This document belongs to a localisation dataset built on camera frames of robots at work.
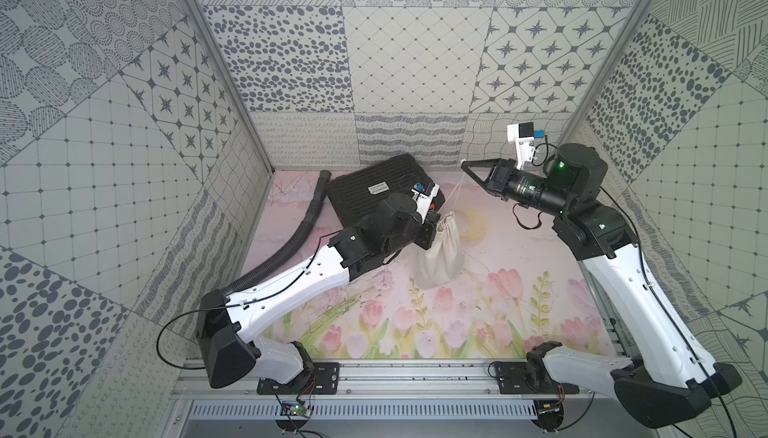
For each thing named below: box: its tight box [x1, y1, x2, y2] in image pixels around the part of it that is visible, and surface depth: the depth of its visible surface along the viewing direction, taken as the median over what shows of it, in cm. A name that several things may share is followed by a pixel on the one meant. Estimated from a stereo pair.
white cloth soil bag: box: [416, 211, 464, 289], surface depth 75 cm
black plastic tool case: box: [326, 154, 434, 227], surface depth 113 cm
